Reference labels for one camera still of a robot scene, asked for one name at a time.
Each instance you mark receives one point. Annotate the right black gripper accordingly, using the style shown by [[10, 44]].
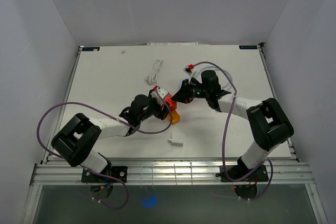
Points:
[[184, 95]]

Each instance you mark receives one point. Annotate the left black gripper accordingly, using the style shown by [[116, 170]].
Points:
[[160, 114]]

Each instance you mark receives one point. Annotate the red cube socket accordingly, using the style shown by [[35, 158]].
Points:
[[172, 104]]

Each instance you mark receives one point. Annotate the orange power strip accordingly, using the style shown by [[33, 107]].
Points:
[[174, 117]]

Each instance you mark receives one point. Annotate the light blue round socket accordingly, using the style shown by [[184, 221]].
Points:
[[180, 83]]

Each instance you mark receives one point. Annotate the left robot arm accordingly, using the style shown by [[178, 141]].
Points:
[[75, 141]]

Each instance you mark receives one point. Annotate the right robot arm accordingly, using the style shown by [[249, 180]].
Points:
[[269, 124]]

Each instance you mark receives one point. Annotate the white charger adapter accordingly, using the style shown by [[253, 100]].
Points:
[[176, 139]]

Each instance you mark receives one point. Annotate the black corner label left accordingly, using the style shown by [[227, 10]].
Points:
[[90, 49]]

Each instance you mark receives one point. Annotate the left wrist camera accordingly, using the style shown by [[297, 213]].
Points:
[[160, 94]]

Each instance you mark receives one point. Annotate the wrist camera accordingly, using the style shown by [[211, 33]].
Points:
[[160, 94], [191, 72]]

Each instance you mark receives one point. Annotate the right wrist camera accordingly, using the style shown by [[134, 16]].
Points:
[[191, 72]]

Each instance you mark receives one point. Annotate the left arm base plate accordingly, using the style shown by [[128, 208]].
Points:
[[119, 172]]

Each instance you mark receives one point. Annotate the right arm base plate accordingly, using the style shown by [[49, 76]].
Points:
[[241, 172]]

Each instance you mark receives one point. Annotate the aluminium front rail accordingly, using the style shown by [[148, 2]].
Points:
[[168, 173]]

